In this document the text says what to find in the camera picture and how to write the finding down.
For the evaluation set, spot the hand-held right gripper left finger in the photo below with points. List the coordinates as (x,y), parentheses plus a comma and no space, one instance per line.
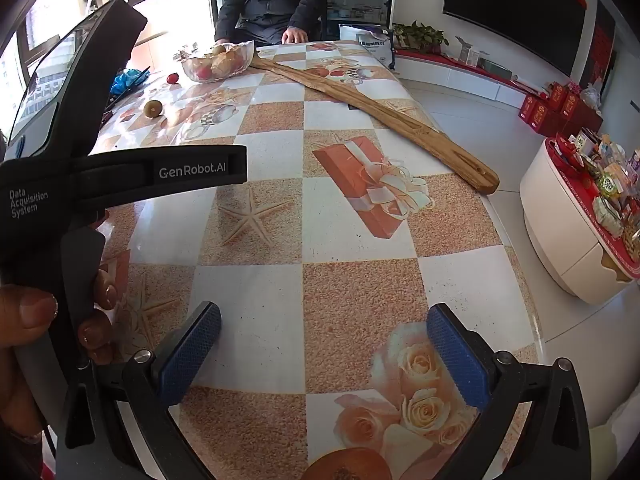
(192,350)

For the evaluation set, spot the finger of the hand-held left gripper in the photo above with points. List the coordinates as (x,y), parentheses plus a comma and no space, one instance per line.
(95,70)

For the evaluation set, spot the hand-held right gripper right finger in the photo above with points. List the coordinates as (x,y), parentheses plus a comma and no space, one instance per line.
(457,355)

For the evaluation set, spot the person's left forearm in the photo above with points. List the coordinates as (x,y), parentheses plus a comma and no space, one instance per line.
(20,455)

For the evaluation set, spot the person's left hand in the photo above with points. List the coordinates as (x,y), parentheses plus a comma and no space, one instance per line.
(25,315)

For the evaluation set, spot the blue plastic gloves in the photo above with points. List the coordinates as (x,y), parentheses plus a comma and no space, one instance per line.
(127,80)

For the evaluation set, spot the red cherry tomato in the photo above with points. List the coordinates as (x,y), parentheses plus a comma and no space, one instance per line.
(172,78)

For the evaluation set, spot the glass bowl of fruit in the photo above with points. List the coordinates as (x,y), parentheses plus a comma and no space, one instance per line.
(220,67)

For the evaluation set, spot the round white side table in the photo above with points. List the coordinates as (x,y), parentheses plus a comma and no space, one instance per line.
(555,210)

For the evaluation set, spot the pile of snack packets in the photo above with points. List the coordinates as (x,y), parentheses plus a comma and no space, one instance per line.
(610,175)

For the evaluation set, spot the red gift box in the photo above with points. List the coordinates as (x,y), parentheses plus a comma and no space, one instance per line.
(580,112)
(556,96)
(532,112)

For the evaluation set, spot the long wooden stick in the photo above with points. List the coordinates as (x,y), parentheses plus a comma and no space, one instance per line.
(380,110)

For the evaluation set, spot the white printed bag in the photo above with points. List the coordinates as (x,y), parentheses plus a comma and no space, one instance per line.
(372,42)

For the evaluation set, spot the white low cabinet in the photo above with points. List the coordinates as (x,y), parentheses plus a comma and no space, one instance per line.
(450,72)

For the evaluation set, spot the white box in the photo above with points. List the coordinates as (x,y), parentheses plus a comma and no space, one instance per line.
(472,55)

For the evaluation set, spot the potted green plant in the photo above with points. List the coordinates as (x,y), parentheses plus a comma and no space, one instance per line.
(420,35)

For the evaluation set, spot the black television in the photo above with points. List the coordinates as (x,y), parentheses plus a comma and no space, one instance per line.
(515,5)

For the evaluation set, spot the red wall banner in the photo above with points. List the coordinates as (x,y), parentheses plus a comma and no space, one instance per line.
(600,40)

